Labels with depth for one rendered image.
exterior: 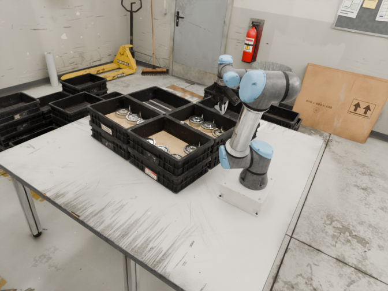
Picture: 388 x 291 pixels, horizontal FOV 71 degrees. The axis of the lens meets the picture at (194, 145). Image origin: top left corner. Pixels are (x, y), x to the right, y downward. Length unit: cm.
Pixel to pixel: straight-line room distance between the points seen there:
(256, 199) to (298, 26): 322
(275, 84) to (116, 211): 92
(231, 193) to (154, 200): 40
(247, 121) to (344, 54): 321
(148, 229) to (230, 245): 38
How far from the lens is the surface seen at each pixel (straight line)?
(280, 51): 435
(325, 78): 413
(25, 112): 281
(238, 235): 134
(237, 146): 122
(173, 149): 156
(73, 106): 290
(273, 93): 102
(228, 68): 141
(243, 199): 140
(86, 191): 152
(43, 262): 218
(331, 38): 421
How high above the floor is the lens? 171
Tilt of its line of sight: 33 degrees down
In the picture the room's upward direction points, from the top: 7 degrees clockwise
